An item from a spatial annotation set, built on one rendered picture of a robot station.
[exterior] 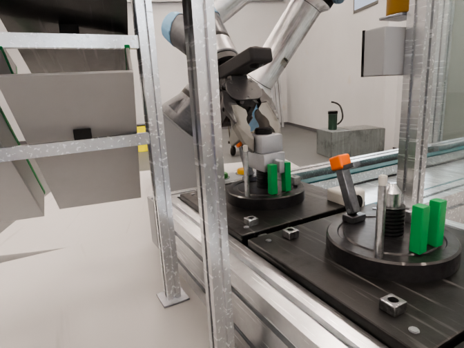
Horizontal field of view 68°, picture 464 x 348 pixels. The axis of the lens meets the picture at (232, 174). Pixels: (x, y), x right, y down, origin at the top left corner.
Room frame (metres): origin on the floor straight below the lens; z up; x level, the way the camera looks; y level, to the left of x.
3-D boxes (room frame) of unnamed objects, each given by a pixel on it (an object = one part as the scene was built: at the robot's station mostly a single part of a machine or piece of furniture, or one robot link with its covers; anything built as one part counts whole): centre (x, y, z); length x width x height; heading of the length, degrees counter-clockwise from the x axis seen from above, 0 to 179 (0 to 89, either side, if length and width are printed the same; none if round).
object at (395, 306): (0.26, -0.13, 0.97); 0.02 x 0.02 x 0.01; 28
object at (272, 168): (0.54, -0.07, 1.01); 0.01 x 0.01 x 0.05; 28
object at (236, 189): (0.59, -0.06, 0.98); 0.14 x 0.14 x 0.02
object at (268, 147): (0.58, -0.06, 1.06); 0.08 x 0.04 x 0.07; 28
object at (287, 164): (0.56, -0.09, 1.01); 0.01 x 0.01 x 0.05; 28
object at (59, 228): (1.05, 0.15, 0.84); 0.90 x 0.70 x 0.03; 99
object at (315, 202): (0.59, -0.06, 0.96); 0.24 x 0.24 x 0.02; 28
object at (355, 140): (5.86, -2.02, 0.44); 0.94 x 0.73 x 0.88; 99
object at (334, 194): (0.55, -0.19, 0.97); 0.05 x 0.05 x 0.04; 28
